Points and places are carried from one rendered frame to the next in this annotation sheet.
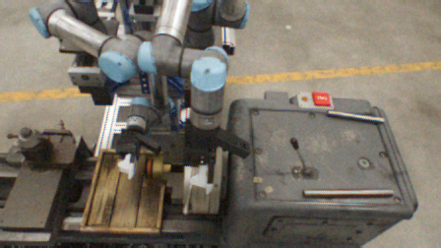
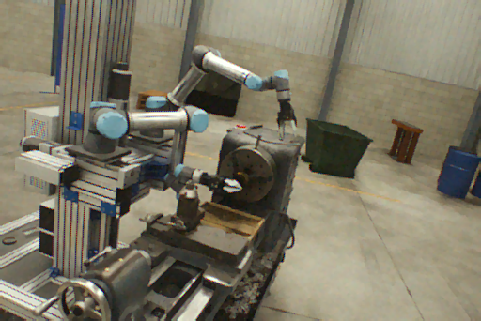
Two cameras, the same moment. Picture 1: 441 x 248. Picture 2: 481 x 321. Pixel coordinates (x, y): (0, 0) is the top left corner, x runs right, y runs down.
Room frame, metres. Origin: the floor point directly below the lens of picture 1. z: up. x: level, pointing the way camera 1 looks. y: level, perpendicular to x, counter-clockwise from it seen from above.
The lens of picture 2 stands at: (-0.08, 1.88, 1.68)
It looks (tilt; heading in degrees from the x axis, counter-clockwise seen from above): 16 degrees down; 290
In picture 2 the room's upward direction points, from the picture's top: 12 degrees clockwise
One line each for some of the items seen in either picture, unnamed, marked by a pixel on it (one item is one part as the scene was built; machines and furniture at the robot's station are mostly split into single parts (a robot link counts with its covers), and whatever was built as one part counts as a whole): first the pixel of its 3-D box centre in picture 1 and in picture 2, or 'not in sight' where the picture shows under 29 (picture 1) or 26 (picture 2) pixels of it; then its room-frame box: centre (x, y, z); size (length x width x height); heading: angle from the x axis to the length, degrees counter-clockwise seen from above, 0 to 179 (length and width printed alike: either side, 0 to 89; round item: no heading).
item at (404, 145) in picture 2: not in sight; (401, 140); (-0.70, -8.90, 0.50); 1.61 x 0.44 x 1.00; 106
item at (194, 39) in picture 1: (199, 31); (152, 127); (1.20, 0.15, 1.21); 0.15 x 0.15 x 0.10
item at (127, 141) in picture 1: (130, 143); (212, 181); (0.64, 0.34, 1.07); 0.12 x 0.09 x 0.08; 6
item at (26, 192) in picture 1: (41, 175); (195, 236); (0.52, 0.68, 0.95); 0.43 x 0.17 x 0.05; 6
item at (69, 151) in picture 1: (50, 156); (187, 219); (0.58, 0.66, 0.99); 0.20 x 0.10 x 0.05; 96
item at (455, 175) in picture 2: not in sight; (457, 173); (-1.79, -6.09, 0.44); 0.59 x 0.59 x 0.88
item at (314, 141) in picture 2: not in sight; (331, 148); (0.74, -5.03, 0.43); 1.34 x 0.94 x 0.85; 118
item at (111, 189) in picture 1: (128, 189); (224, 221); (0.54, 0.35, 0.89); 0.36 x 0.30 x 0.04; 6
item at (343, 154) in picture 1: (301, 171); (261, 161); (0.62, -0.34, 1.06); 0.59 x 0.48 x 0.39; 96
